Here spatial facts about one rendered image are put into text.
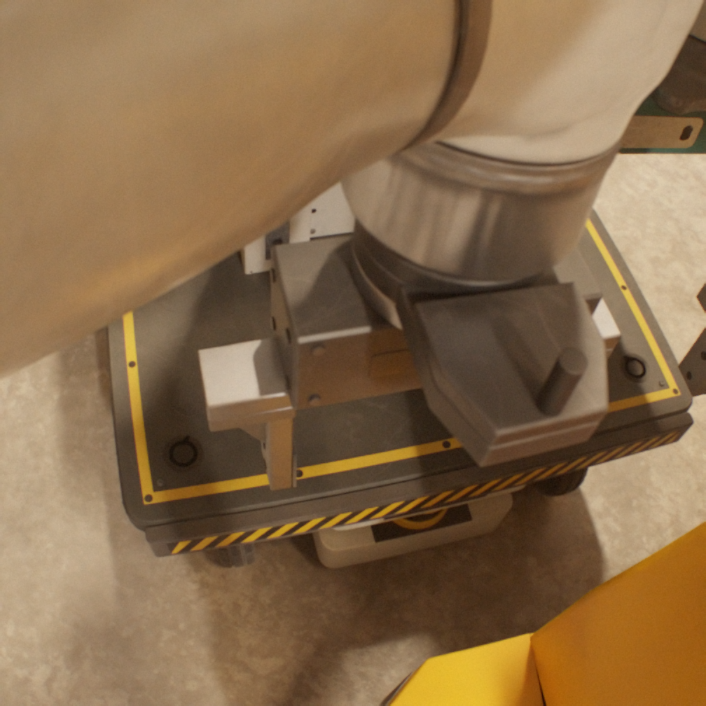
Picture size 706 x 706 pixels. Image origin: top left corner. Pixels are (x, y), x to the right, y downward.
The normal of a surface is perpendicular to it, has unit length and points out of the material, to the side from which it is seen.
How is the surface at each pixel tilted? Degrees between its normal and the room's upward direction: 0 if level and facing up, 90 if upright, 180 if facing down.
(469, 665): 22
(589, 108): 107
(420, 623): 0
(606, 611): 74
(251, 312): 0
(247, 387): 0
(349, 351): 90
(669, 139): 90
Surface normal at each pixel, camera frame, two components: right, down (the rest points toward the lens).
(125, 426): 0.07, -0.54
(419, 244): -0.49, 0.72
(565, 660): -0.99, 0.08
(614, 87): 0.47, 0.82
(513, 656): -0.30, -0.47
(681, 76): -0.07, -0.36
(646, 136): 0.24, 0.83
